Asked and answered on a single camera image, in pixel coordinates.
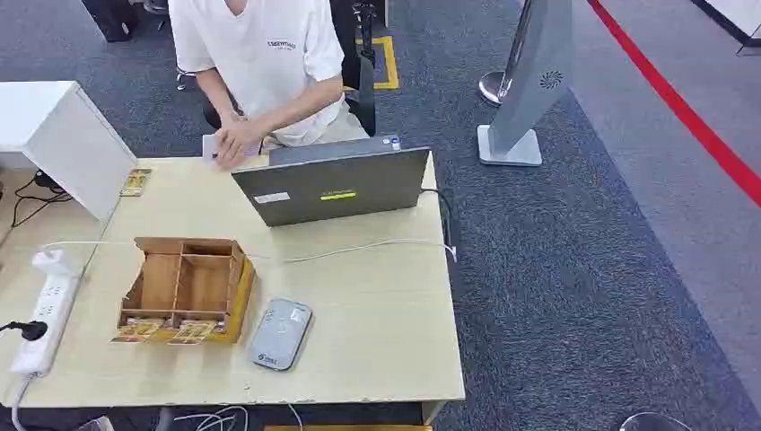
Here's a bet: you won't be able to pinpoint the grey laptop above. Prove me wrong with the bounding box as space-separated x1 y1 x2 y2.
230 135 432 228

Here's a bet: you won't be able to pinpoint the black office chair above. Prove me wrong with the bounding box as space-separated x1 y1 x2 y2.
328 0 380 138

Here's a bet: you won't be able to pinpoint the grey card reader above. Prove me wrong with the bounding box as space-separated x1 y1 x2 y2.
247 297 314 373

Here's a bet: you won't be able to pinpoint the person's left hand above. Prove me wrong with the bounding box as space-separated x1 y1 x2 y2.
214 120 267 171

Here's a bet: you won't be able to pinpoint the person's hand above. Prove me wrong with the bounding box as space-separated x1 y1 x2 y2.
214 120 267 171
217 110 249 133

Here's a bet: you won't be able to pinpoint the person's right hand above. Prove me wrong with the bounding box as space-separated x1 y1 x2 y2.
217 110 249 133

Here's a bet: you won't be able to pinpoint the person in white shirt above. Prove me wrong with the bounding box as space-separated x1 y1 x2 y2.
168 0 372 171

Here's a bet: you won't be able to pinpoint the grey kiosk stand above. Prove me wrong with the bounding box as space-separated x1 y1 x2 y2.
477 0 575 168

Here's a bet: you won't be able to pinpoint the wooden card box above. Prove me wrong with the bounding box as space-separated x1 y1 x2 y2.
111 237 258 347

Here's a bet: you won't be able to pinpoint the yellow printed card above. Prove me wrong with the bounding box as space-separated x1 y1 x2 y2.
119 168 153 198
168 321 219 347
112 320 166 344

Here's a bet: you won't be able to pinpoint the white cabinet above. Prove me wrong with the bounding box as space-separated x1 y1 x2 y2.
0 80 138 223

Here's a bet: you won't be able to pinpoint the round clear base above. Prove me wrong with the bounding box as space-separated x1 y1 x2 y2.
618 411 695 431

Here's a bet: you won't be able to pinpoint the white power strip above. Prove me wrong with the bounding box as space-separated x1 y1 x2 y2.
10 250 82 378

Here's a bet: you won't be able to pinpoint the black power plug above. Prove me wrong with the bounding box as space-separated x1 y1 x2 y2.
0 320 48 343

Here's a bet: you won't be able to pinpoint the white panel with black edge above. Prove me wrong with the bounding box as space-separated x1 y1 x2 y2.
689 0 761 56

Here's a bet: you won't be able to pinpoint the thin white cable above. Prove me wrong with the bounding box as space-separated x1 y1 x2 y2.
39 238 459 266

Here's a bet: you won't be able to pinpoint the black laptop cable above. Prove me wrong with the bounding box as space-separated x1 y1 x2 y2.
420 188 457 249

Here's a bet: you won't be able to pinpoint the chrome stanchion post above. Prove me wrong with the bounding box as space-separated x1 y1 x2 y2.
478 0 535 107

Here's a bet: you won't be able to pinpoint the loose white cables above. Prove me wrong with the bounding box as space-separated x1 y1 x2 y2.
172 403 305 431

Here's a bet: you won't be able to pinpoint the black cable bundle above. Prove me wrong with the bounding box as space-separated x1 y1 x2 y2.
10 170 74 230

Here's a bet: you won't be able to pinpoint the white power strip cord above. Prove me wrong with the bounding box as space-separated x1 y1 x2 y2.
10 373 36 431

